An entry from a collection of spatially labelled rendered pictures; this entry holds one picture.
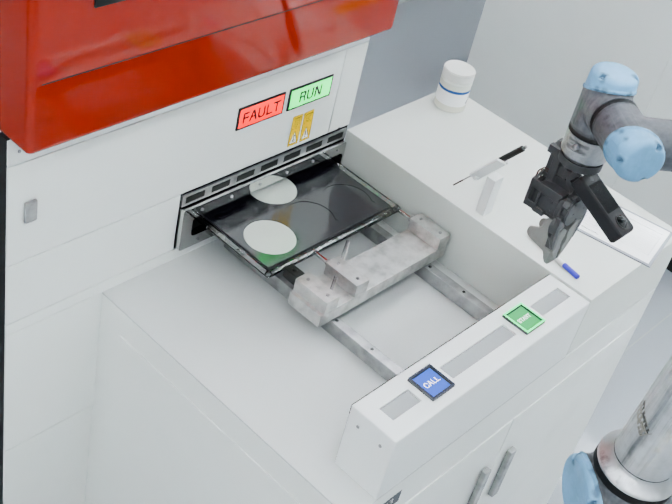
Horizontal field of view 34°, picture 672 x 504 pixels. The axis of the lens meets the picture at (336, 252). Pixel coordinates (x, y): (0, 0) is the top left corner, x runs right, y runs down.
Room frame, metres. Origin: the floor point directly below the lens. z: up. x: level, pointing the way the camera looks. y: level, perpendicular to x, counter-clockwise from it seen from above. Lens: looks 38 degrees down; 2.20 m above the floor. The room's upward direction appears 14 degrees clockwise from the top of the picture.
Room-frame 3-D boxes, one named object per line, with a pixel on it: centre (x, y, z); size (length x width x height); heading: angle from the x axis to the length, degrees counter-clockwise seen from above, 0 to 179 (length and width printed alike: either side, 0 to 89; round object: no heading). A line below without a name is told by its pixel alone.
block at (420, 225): (1.78, -0.17, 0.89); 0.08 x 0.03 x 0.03; 55
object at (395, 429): (1.40, -0.28, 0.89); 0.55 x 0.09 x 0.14; 145
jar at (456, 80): (2.16, -0.16, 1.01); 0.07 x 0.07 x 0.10
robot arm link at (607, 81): (1.51, -0.34, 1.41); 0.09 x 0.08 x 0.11; 18
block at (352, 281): (1.58, -0.03, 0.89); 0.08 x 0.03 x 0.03; 55
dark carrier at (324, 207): (1.78, 0.15, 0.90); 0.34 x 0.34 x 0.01; 55
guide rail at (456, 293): (1.75, -0.15, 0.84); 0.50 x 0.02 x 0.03; 55
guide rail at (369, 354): (1.53, 0.00, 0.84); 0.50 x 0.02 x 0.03; 55
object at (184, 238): (1.77, 0.17, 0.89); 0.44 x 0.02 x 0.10; 145
